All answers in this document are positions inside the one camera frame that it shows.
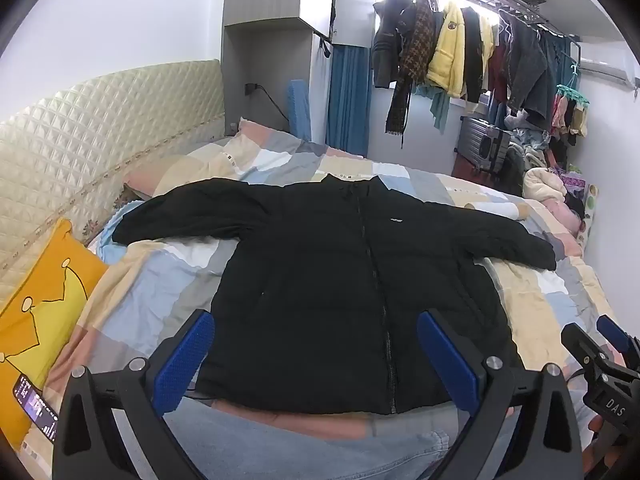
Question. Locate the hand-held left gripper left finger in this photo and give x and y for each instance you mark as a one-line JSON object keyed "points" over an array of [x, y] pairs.
{"points": [[184, 362]]}

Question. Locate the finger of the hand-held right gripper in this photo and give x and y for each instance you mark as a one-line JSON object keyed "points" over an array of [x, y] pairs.
{"points": [[616, 336], [580, 345]]}

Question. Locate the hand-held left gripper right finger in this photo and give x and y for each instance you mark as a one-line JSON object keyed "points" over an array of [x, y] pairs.
{"points": [[450, 362]]}

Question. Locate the black puffer jacket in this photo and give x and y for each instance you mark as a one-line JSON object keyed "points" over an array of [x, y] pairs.
{"points": [[325, 270]]}

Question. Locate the pile of clothes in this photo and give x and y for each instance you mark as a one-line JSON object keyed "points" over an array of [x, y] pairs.
{"points": [[530, 142]]}

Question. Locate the person's right hand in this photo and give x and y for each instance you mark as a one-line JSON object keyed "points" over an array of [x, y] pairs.
{"points": [[594, 426]]}

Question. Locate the patchwork quilt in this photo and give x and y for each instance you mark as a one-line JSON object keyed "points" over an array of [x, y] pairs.
{"points": [[145, 290]]}

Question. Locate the pink garment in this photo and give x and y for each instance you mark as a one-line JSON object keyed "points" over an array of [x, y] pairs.
{"points": [[565, 217]]}

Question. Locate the white green dotted board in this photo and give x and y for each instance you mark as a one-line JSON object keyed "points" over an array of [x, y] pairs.
{"points": [[590, 207]]}

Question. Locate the person's jeans legs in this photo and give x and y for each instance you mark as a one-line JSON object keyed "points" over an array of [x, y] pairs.
{"points": [[310, 447]]}

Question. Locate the yellow cartoon pillow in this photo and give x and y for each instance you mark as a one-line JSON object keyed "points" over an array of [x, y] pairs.
{"points": [[45, 300]]}

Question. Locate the black smartphone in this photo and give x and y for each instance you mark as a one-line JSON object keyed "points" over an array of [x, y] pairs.
{"points": [[35, 407]]}

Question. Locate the light blue ruffled pillow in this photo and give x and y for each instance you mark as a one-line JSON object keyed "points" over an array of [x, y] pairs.
{"points": [[112, 220]]}

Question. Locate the purple patterned bag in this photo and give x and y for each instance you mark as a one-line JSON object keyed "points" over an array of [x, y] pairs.
{"points": [[572, 179]]}

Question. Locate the cream fleece bundle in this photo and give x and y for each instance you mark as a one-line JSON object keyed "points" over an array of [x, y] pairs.
{"points": [[542, 182]]}

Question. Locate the silver ribbed suitcase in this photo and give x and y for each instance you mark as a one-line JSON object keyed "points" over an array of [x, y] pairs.
{"points": [[480, 142]]}

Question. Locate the green peg hanger with socks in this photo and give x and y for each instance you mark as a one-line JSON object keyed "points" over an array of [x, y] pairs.
{"points": [[570, 110]]}

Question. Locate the hanging teal garment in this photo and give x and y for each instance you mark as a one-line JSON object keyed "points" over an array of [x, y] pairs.
{"points": [[440, 110]]}

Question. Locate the cream quilted headboard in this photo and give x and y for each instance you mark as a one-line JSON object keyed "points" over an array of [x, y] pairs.
{"points": [[75, 125]]}

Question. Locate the white air conditioner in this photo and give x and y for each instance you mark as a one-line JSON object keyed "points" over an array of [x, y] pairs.
{"points": [[607, 67]]}

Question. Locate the hanging dark grey jacket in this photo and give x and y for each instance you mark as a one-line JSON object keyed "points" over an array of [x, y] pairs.
{"points": [[530, 75]]}

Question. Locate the blue padded board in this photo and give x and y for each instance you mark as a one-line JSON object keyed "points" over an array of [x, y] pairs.
{"points": [[299, 110]]}

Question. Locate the blue curtain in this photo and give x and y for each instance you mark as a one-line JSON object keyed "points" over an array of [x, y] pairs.
{"points": [[347, 100]]}

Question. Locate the hanging dark red garment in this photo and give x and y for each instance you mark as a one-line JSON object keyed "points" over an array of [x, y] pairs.
{"points": [[499, 72]]}

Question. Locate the hanging yellow jacket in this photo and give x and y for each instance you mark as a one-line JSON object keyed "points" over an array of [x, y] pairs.
{"points": [[447, 55]]}

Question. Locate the hanging black coat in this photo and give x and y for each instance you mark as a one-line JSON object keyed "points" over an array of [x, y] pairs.
{"points": [[472, 55]]}

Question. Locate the hanging pale yellow shirt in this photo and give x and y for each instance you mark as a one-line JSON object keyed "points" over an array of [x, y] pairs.
{"points": [[487, 45]]}

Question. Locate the hanging brown plaid scarf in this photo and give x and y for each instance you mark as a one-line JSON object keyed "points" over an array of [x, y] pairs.
{"points": [[417, 45]]}

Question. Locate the hanging black puffer vest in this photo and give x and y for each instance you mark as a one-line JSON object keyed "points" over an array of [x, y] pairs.
{"points": [[390, 40]]}

